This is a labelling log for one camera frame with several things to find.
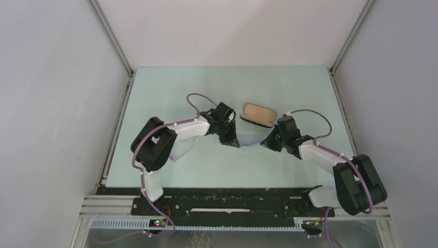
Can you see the aluminium corner rail right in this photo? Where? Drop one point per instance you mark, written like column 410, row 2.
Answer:
column 367, row 8

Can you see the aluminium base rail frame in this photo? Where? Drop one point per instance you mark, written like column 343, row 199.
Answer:
column 116, row 210

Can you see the aluminium corner rail left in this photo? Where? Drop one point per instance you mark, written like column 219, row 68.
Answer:
column 111, row 36

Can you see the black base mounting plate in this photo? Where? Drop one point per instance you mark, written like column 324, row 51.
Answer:
column 224, row 207

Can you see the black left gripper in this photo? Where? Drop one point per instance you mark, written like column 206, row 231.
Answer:
column 231, row 140

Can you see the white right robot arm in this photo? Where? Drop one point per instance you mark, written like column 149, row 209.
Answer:
column 358, row 186

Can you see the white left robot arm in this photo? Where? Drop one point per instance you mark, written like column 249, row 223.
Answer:
column 153, row 145

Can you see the aluminium corner rail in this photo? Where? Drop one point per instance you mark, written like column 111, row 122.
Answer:
column 367, row 8
column 111, row 36

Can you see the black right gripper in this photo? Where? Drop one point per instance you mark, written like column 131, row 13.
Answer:
column 268, row 142

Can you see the black glasses case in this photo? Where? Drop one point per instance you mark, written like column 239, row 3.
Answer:
column 258, row 115

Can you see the pink transparent sunglasses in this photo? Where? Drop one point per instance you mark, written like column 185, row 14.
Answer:
column 181, row 148

